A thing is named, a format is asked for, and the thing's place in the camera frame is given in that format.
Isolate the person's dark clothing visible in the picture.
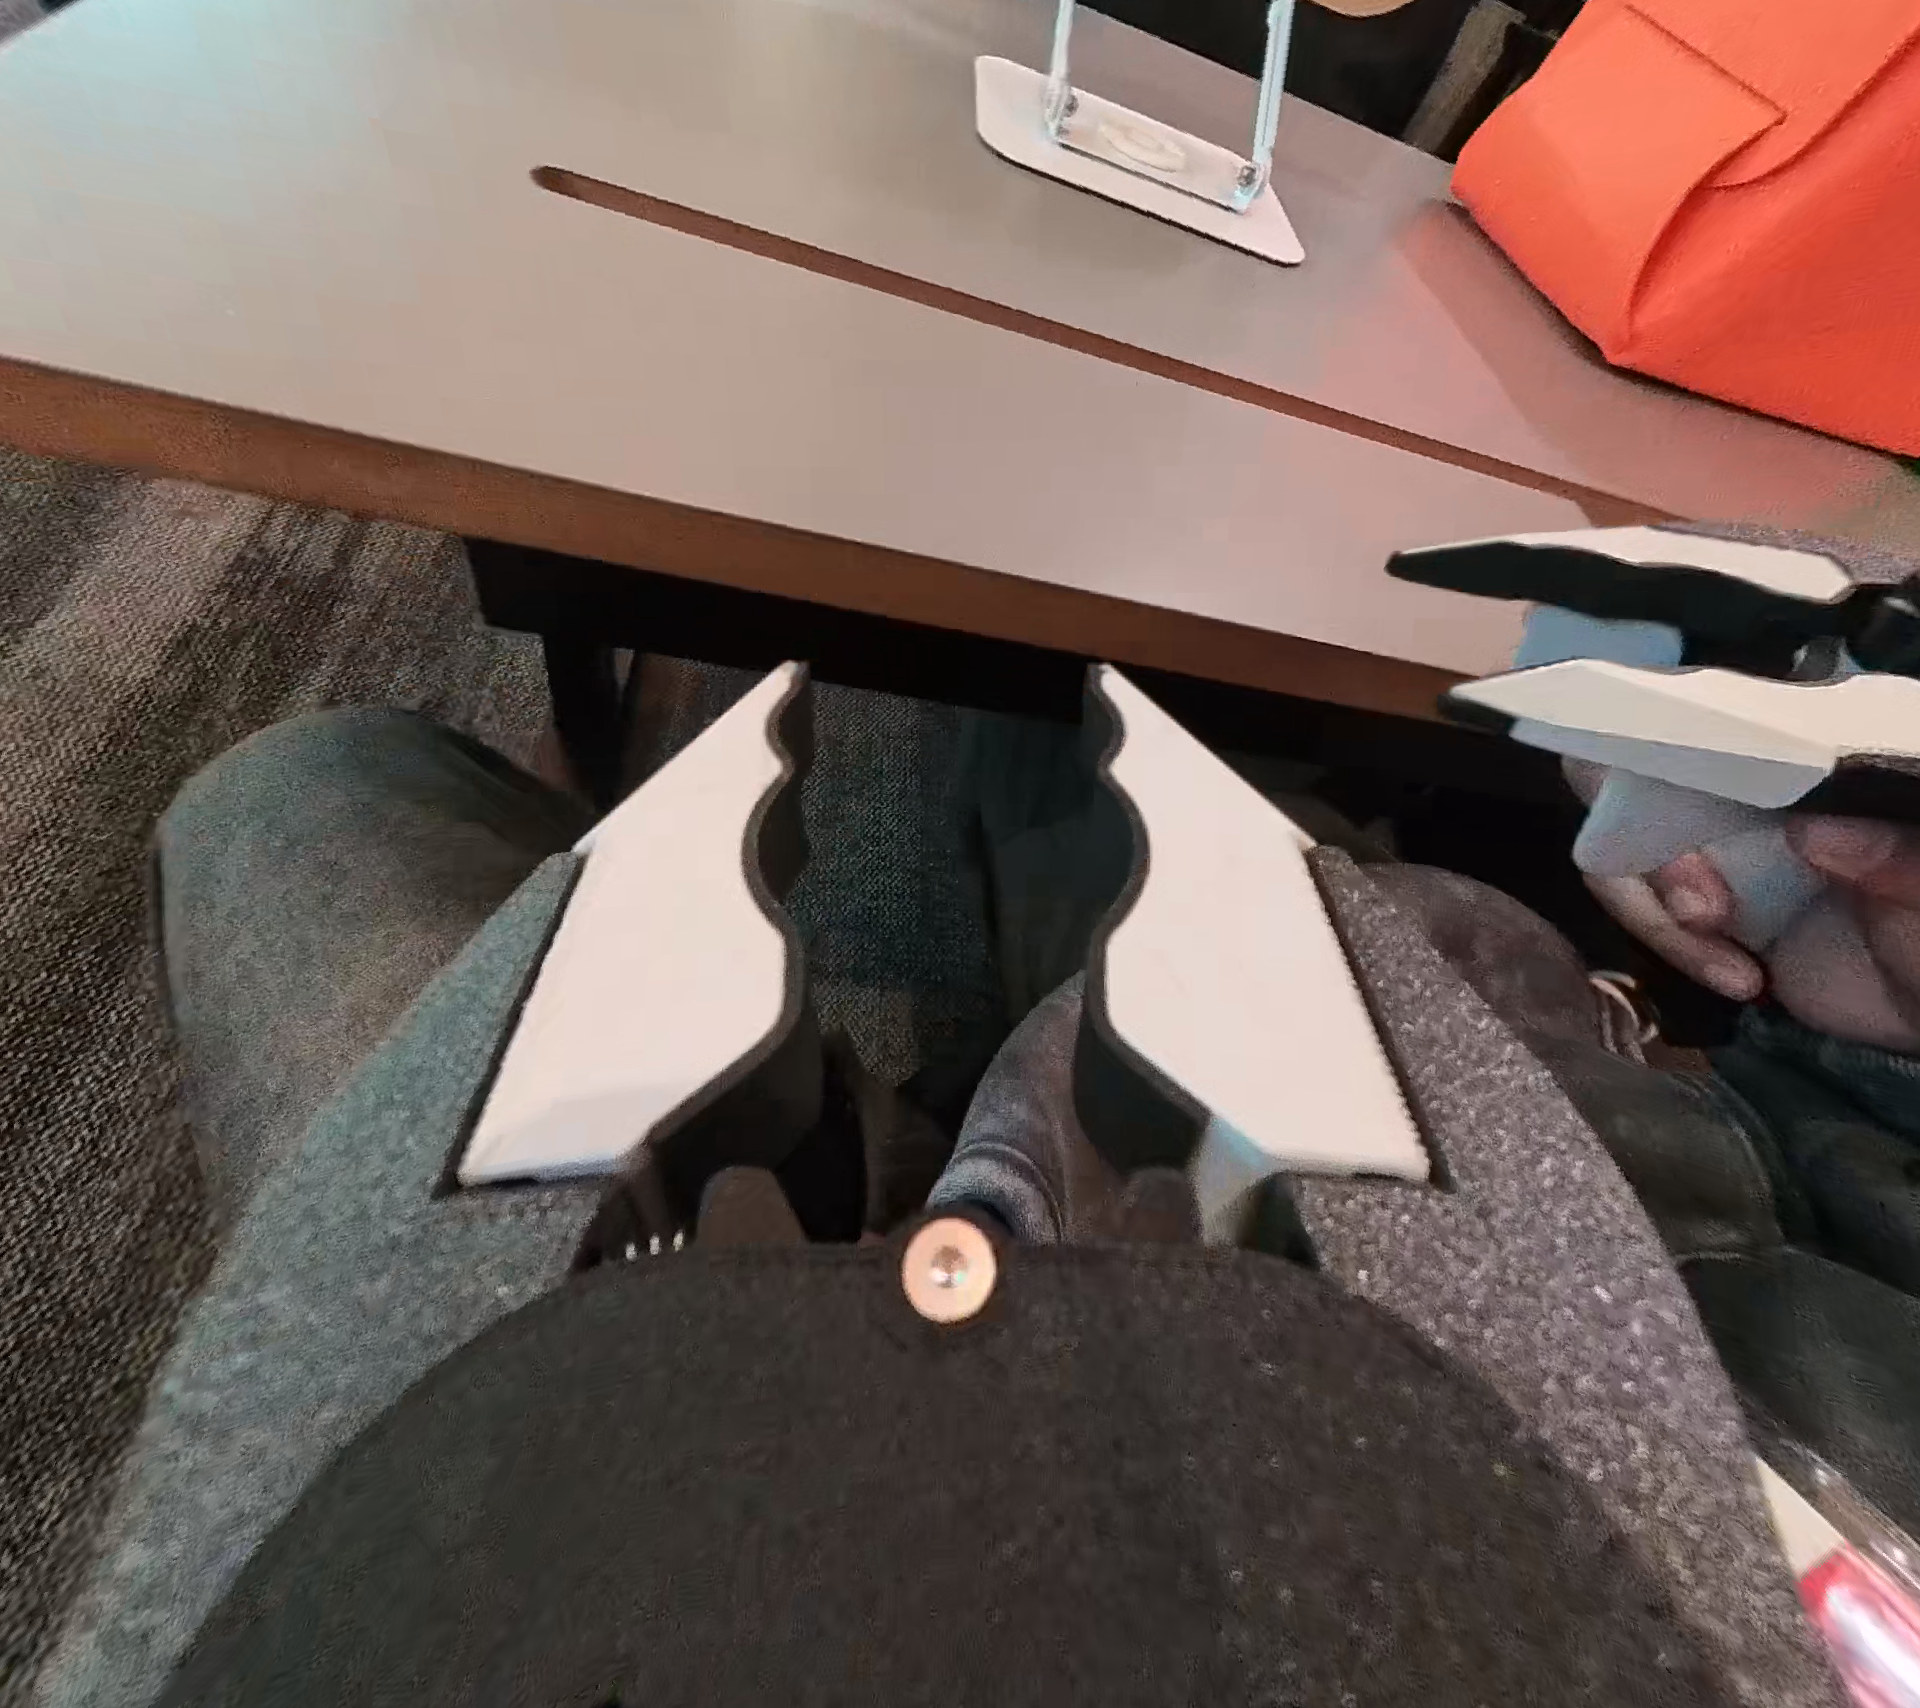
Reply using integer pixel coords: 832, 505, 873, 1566
149, 674, 1920, 1469

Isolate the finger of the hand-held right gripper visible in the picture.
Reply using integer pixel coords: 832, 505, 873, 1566
1437, 659, 1920, 815
1386, 523, 1868, 626

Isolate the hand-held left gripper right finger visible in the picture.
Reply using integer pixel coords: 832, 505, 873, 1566
1076, 662, 1431, 1253

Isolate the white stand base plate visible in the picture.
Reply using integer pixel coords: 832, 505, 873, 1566
975, 0, 1307, 268

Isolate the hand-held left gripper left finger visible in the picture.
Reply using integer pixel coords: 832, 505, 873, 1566
454, 662, 824, 1189

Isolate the person's right hand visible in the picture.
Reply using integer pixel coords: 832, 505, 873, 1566
1584, 820, 1920, 1054

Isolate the orange box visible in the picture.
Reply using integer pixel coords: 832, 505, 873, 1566
1452, 0, 1920, 456

